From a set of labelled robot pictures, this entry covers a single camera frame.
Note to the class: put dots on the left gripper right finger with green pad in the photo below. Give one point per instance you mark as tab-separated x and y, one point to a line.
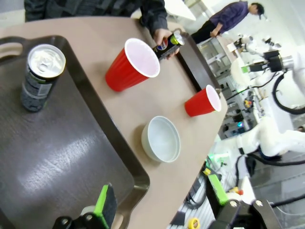
218	190

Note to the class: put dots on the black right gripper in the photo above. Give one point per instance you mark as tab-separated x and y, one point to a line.
274	60

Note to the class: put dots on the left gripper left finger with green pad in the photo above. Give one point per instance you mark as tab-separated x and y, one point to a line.
104	205

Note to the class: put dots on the black Pepsi can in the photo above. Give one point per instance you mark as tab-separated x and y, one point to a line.
170	46

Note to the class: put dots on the person's forearm dark sleeve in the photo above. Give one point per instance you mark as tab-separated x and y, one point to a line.
153	16

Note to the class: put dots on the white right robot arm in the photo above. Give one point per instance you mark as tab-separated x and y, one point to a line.
276	140

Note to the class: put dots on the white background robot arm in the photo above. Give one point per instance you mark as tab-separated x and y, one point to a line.
251	45

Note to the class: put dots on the person's hand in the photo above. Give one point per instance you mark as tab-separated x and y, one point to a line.
160	35

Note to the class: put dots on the red emergency stop button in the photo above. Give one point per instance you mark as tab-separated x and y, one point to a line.
239	190

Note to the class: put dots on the yellow tape roll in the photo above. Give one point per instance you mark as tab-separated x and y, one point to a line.
193	222

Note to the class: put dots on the background person purple top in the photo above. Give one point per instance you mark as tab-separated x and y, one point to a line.
226	19

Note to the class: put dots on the small red plastic cup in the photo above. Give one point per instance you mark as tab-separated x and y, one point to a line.
202	102

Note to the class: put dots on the white bowl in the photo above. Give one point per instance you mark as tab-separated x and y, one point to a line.
163	139

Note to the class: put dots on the large dark brown tray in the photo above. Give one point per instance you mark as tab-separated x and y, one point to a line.
59	143

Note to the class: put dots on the large red plastic cup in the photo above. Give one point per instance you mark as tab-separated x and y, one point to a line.
133	66

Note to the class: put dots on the black green drink can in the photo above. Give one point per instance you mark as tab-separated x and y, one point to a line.
39	78

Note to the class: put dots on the person's torso dark jacket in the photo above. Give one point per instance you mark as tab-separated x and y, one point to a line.
83	8

